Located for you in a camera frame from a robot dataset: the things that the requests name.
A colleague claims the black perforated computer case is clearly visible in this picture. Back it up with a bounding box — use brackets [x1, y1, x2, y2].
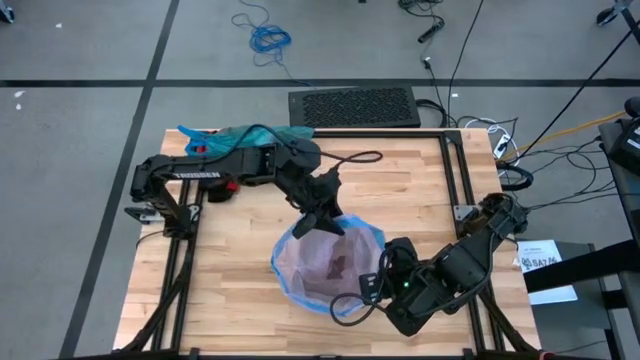
[288, 84, 422, 130]

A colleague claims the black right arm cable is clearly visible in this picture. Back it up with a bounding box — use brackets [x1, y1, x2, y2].
[328, 244, 401, 328]

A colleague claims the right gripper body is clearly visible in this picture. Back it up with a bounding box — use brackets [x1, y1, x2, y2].
[382, 237, 454, 338]

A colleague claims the white printed paper sheet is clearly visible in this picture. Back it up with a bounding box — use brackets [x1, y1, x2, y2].
[514, 238, 580, 306]

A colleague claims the white power strip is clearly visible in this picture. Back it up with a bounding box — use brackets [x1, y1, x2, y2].
[482, 119, 516, 160]

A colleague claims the grey metal bracket plate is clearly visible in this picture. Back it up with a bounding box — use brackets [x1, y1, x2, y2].
[124, 205, 166, 224]
[453, 203, 481, 225]

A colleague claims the blue coiled cable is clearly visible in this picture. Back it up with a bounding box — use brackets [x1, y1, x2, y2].
[230, 0, 311, 87]

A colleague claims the black hanging cable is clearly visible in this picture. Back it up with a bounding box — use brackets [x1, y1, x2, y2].
[446, 0, 486, 126]

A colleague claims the black caster leg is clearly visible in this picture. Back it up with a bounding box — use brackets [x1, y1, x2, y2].
[594, 0, 640, 26]

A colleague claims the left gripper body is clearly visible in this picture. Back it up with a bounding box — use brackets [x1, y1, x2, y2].
[285, 167, 344, 219]

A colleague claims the pink plastic bag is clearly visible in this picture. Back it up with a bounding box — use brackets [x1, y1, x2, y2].
[270, 213, 388, 317]

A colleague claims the black stand bar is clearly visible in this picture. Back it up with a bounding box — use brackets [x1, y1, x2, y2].
[522, 239, 640, 295]

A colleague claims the black office chair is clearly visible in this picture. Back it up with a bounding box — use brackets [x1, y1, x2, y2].
[597, 96, 640, 231]

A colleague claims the black power adapter cable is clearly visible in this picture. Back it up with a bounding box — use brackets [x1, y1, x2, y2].
[397, 0, 447, 69]

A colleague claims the yellow cable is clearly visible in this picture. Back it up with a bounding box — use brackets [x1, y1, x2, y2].
[502, 110, 627, 161]

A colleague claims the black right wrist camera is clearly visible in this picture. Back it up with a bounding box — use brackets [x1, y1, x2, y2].
[358, 272, 382, 302]

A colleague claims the red and black glove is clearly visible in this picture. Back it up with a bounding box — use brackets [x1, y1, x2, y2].
[194, 142, 242, 204]

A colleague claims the black floor cable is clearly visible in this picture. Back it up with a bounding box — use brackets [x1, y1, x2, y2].
[519, 28, 640, 161]

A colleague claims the teal trash bag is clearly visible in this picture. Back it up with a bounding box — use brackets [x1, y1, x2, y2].
[177, 123, 316, 159]

